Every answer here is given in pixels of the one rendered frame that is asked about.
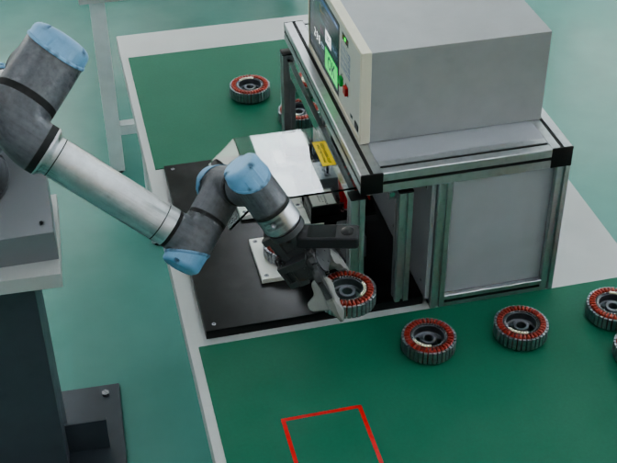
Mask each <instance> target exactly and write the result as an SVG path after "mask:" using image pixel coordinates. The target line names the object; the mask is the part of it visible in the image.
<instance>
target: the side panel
mask: <svg viewBox="0 0 617 463"><path fill-rule="evenodd" d="M569 171H570V165H567V166H560V167H555V168H545V169H540V170H533V171H527V172H520V173H514V174H507V175H496V176H490V177H483V178H477V179H470V180H464V181H457V182H452V183H445V184H439V185H437V190H436V203H435V216H434V229H433V242H432V267H431V280H430V293H429V298H428V299H426V301H427V303H429V307H430V309H431V308H435V306H437V305H438V307H442V306H448V305H454V304H459V303H465V302H470V301H476V300H482V299H492V298H497V297H503V296H509V295H514V294H520V293H525V292H531V291H536V290H542V289H544V288H552V285H553V279H554V272H555V261H556V256H557V249H558V244H559V237H560V231H561V225H562V219H563V213H564V206H565V201H566V194H567V183H568V178H569Z"/></svg>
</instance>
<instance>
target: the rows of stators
mask: <svg viewBox="0 0 617 463"><path fill-rule="evenodd" d="M585 313H586V315H587V318H589V320H590V321H591V322H592V323H594V325H596V326H598V327H600V328H601V327H602V329H604V330H605V329H606V328H607V330H608V331H609V330H612V331H614V332H615V331H616V332H617V288H614V287H611V288H610V287H606V288H605V287H604V288H597V289H595V290H593V291H591V292H590V293H589V295H588V297H587V302H586V308H585ZM611 351H612V355H613V357H614V358H615V360H616V361H617V333H616V334H615V336H614V339H613V344H612V349H611Z"/></svg>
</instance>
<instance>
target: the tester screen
mask: <svg viewBox="0 0 617 463"><path fill-rule="evenodd" d="M314 26H315V28H316V30H317V31H318V32H319V34H320V45H319V43H318V41H317V39H316V37H315V35H314ZM325 29H326V30H327V32H328V34H329V35H330V37H331V40H332V42H333V43H334V45H335V47H336V49H337V50H338V25H337V24H336V22H335V20H334V18H333V17H332V15H331V13H330V11H329V9H328V7H326V5H325V3H324V1H323V0H310V41H311V43H312V45H313V46H314V48H315V50H316V52H317V54H318V55H319V57H320V54H319V52H318V50H317V48H316V46H315V44H314V43H313V41H312V39H311V33H312V35H313V37H314V39H315V40H316V41H317V43H318V45H319V47H320V50H321V52H322V53H323V55H324V61H323V60H322V59H321V57H320V60H321V62H322V64H323V65H324V67H325V47H326V48H327V50H328V52H329V54H330V56H331V57H332V59H333V61H334V63H335V65H336V67H337V68H338V61H337V62H336V60H335V58H334V56H333V55H332V53H331V50H330V48H329V47H328V45H327V43H326V41H325ZM325 69H326V67H325ZM326 71H327V69H326ZM327 73H328V71H327ZM328 74H329V73H328ZM329 77H330V79H331V76H330V75H329ZM331 81H332V79H331ZM332 82H333V81H332ZM333 84H334V83H333ZM334 86H335V85H334ZM335 88H336V86H335ZM336 90H337V92H338V76H337V88H336Z"/></svg>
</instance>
